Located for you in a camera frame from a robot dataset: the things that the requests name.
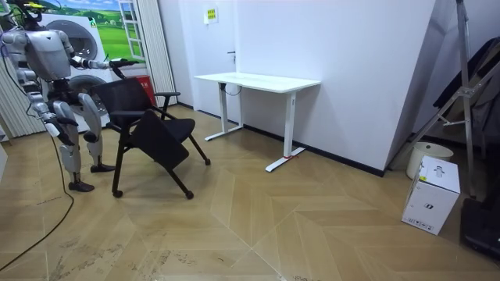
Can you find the robot body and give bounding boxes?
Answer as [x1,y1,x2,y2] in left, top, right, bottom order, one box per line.
[15,0,74,103]

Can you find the white paper sign, yellow labels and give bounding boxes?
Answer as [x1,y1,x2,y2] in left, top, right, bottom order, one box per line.
[202,6,220,26]

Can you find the green landscape wall poster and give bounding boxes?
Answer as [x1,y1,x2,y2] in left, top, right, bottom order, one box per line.
[37,0,148,64]

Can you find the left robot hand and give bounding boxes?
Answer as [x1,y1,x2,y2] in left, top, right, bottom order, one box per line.
[108,58,140,80]

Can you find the black folded frame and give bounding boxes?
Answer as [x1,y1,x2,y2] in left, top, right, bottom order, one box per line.
[432,36,500,157]

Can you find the robot legs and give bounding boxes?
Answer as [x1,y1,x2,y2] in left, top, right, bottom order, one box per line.
[51,91,116,193]

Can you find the black floor cable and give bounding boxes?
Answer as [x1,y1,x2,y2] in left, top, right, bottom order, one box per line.
[0,132,76,272]

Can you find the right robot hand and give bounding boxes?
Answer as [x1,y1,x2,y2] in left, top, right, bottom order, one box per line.
[44,116,80,147]

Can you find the white washing machine tower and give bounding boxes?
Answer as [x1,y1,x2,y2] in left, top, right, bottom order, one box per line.
[37,13,115,133]

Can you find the cable bundle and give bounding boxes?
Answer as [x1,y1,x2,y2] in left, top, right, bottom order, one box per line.
[0,0,45,24]

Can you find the red box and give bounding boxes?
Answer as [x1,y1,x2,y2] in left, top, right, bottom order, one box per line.
[135,74,158,107]

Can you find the white pleated curtain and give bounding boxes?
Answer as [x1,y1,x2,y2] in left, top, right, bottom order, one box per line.
[0,54,47,139]
[135,0,178,107]

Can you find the black desk cable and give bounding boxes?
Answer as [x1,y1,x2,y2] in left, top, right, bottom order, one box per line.
[219,82,244,98]

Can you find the black flat base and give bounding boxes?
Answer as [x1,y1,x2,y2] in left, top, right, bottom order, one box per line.
[459,197,500,260]

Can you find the silver metal tripod stand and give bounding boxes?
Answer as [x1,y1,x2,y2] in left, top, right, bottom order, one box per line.
[405,0,500,198]

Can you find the black folding chair with armrests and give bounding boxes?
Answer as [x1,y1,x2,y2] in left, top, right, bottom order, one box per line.
[89,76,213,201]

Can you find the white round bin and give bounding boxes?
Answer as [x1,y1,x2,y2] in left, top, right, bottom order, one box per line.
[405,140,455,181]

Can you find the white cardboard box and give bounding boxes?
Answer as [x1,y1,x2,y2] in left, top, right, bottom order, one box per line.
[401,155,463,237]

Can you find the white door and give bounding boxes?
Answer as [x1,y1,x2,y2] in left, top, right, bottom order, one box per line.
[157,0,238,112]

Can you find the white desk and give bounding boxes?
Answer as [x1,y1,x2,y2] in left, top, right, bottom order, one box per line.
[194,71,323,173]

